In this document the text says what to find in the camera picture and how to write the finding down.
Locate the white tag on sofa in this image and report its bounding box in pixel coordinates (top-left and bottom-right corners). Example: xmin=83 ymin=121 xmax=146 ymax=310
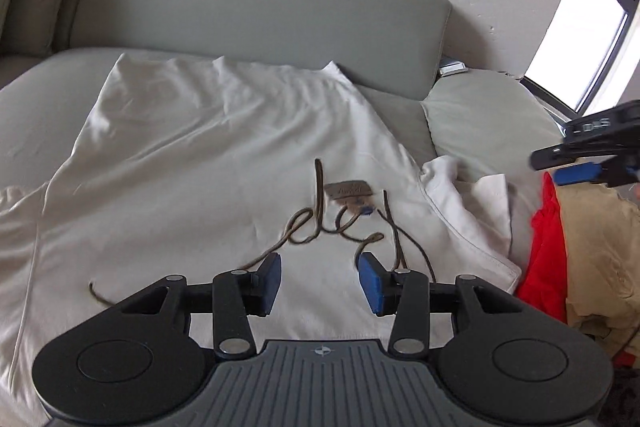
xmin=438 ymin=58 xmax=469 ymax=77

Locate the tan garment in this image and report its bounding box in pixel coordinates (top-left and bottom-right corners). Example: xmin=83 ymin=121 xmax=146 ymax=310
xmin=556 ymin=183 xmax=639 ymax=367

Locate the grey sofa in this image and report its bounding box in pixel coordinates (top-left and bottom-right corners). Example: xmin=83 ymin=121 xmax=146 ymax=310
xmin=0 ymin=0 xmax=569 ymax=287

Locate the white hoodie with drawstring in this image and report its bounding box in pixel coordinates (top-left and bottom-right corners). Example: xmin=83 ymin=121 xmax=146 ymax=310
xmin=1 ymin=54 xmax=521 ymax=426

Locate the grey right sofa cushion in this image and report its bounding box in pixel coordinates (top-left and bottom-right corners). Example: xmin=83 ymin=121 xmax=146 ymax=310
xmin=422 ymin=69 xmax=561 ymax=269

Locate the window with black frame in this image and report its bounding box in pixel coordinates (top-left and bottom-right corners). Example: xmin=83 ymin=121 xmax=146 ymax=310
xmin=521 ymin=0 xmax=639 ymax=121

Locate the red garment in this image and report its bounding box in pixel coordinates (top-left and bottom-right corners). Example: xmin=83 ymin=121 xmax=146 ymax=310
xmin=516 ymin=173 xmax=639 ymax=369

